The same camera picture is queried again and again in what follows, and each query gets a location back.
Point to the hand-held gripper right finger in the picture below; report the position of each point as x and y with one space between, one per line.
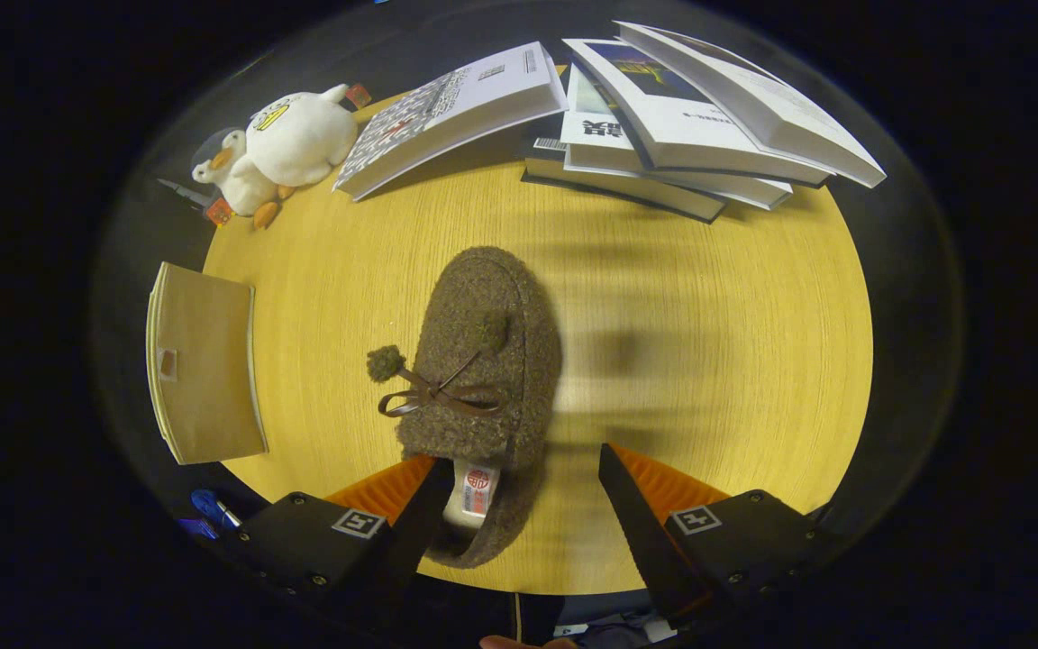
654 550

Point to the beige fabric storage box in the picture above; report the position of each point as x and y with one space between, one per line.
208 370

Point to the blue object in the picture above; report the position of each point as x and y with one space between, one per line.
208 509

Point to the penguin plush toy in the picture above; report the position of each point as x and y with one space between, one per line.
240 180

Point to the brown fuzzy shoe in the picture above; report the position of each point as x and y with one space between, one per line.
492 315

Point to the grey patterned cover book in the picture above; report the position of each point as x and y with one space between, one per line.
447 108

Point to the white duck plush toy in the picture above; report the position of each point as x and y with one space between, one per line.
303 135

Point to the dark cover book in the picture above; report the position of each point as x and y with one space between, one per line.
618 189

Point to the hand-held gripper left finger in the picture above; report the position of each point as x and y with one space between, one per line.
321 545

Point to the white book black characters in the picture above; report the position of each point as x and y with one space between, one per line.
600 135

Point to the white book dark portrait picture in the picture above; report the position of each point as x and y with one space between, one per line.
771 99

